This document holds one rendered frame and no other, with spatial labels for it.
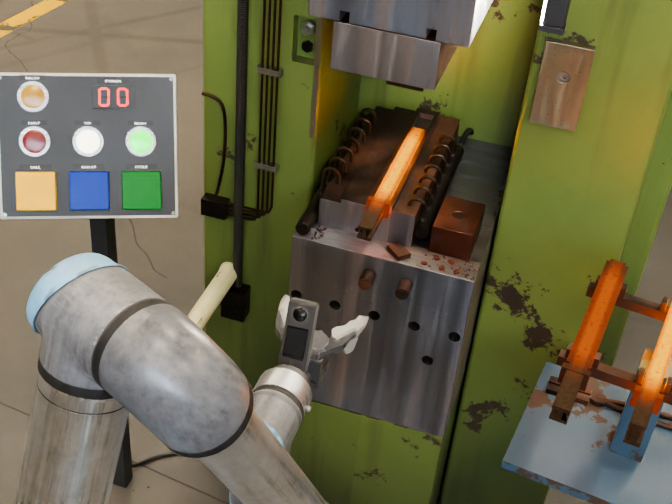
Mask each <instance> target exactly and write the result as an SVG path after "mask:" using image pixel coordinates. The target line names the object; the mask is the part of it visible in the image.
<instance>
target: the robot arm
mask: <svg viewBox="0 0 672 504"><path fill-rule="evenodd" d="M318 310H319V304H318V303H317V302H313V301H309V300H305V299H300V298H296V297H294V298H292V299H291V298H290V296H288V295H284V296H283V298H282V299H281V301H280V304H279V308H278V312H277V318H276V326H275V331H276V335H277V337H278V338H279V339H280V340H281V343H282V344H281V350H280V355H279V361H278V365H277V366H275V367H274V368H270V369H268V370H266V371H265V372H264V373H263V374H262V375H261V376H260V378H259V380H258V382H257V383H256V385H255V387H254V389H253V390H252V387H251V385H250V383H249V381H248V379H247V378H246V376H245V375H244V373H243V372H242V371H241V370H240V368H239V367H238V366H237V365H236V364H235V362H234V361H233V360H232V359H231V358H230V357H229V356H228V355H227V354H226V353H225V352H224V351H223V350H222V349H221V348H220V347H219V346H218V345H217V344H216V343H215V342H214V341H213V340H212V339H211V338H210V337H209V336H208V335H207V334H206V333H205V332H204V331H203V330H202V329H201V328H199V327H198V326H197V325H196V324H195V323H194V322H193V321H192V320H191V319H189V318H188V317H187V316H186V315H185V314H184V313H182V312H181V311H180V310H178V309H177V308H176V307H174V306H172V305H171V304H170V303H169V302H167V301H166V300H165V299H163V298H162V297H161V296H159V295H158V294H157V293H155V292H154V291H153V290H152V289H150V288H149V287H148V286H146V285H145V284H144V283H142V282H141V281H140V280H138V279H137V278H136V277H135V276H133V275H132V274H131V273H129V270H128V269H127V268H126V267H124V266H123V265H121V264H117V263H115V262H114V261H112V260H111V259H109V258H108V257H106V256H104V255H101V254H98V253H81V254H77V255H74V256H71V257H69V258H66V259H64V260H62V261H61V262H59V263H57V264H56V265H54V266H53V268H52V269H51V270H50V271H49V272H47V273H45V274H44V275H43V276H42V277H41V278H40V279H39V281H38V282H37V283H36V285H35V286H34V288H33V290H32V291H31V293H30V296H29V298H28V301H27V306H26V315H27V319H28V321H29V323H30V324H31V327H32V329H33V330H34V331H35V332H36V333H38V334H40V335H41V337H42V342H41V347H40V353H39V359H38V365H37V371H38V378H37V383H36V389H35V394H34V400H33V405H32V410H31V416H30V421H29V427H28V432H27V438H26V443H25V448H24V454H23V459H22V465H21V470H20V475H19V481H18V486H17V492H16V497H15V503H14V504H108V502H109V498H110V493H111V489H112V485H113V480H114V476H115V472H116V467H117V463H118V459H119V454H120V450H121V446H122V441H123V437H124V433H125V428H126V424H127V420H128V415H129V412H130V413H131V414H132V415H133V416H134V417H135V418H136V419H137V420H139V421H140V422H141V423H142V424H143V425H144V426H145V427H146V428H147V429H148V430H149V431H151V432H152V433H153V434H154V435H155V436H156V437H157V438H158V439H159V440H160V441H161V442H162V443H163V444H164V445H165V446H167V447H168V448H169V449H170V450H171V451H172V452H174V453H176V454H177V455H180V456H182V457H186V458H190V459H199V460H200V461H201V462H202V463H203V464H204V465H205V466H206V467H207V468H208V469H209V470H210V471H211V472H212V473H213V474H214V475H215V476H216V477H217V478H218V479H219V480H220V481H221V482H222V483H223V484H224V485H225V486H226V487H227V488H228V489H229V490H230V492H229V501H230V504H329V503H328V502H327V501H325V499H324V498H323V497H322V496H321V494H320V493H319V492H318V490H317V489H316V488H315V487H314V485H313V484H312V483H311V481H310V480H309V479H308V478H307V476H306V475H305V474H304V473H303V471H302V470H301V469H300V467H299V466H298V465H297V464H296V462H295V461H294V460H293V458H292V457H291V456H290V448H291V444H292V441H293V439H294V437H295V435H296V432H297V430H298V428H299V426H300V424H301V422H302V420H303V417H304V414H305V412H306V411H307V412H310V411H311V406H309V405H310V403H311V401H312V391H311V388H315V389H319V387H320V385H321V383H322V381H323V379H324V377H325V375H326V373H327V371H328V365H329V354H337V353H339V352H340V351H342V350H343V352H344V353H345V354H348V353H350V352H352V351H353V349H354V348H355V345H356V342H357V339H358V336H359V334H360V333H361V332H362V331H363V329H364V328H365V327H366V325H367V322H368V320H369V317H368V316H362V315H359V316H358V317H357V318H356V319H355V320H352V321H349V322H348V323H347V324H346V325H344V326H337V327H335V328H333V329H332V332H331V337H330V338H328V336H327V335H326V334H325V333H323V331H322V330H319V331H317V330H315V326H316V321H317V315H318ZM324 371H325V372H324ZM323 373H324V374H323ZM322 375H323V376H322ZM314 384H315V385H314Z"/></svg>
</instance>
